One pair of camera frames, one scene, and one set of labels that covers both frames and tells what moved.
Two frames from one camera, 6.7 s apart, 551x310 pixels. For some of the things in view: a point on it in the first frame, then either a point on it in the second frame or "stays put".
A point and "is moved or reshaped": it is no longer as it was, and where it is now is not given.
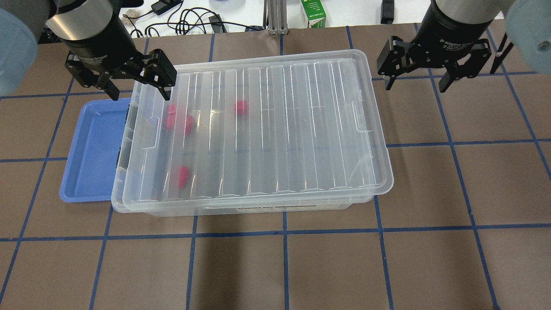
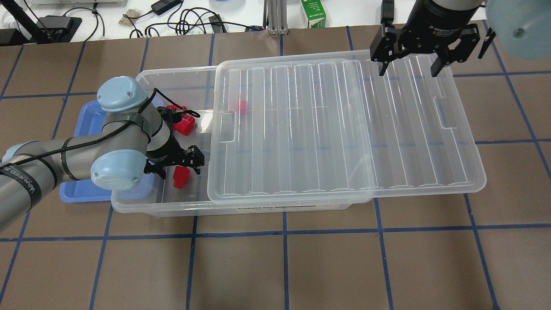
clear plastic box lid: x=259 y=125 is moved or reshaped
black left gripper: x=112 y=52 -> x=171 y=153
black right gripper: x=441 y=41 -> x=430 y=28
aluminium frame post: x=275 y=17 stays put
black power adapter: x=163 y=6 stays put
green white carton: x=315 y=12 stays put
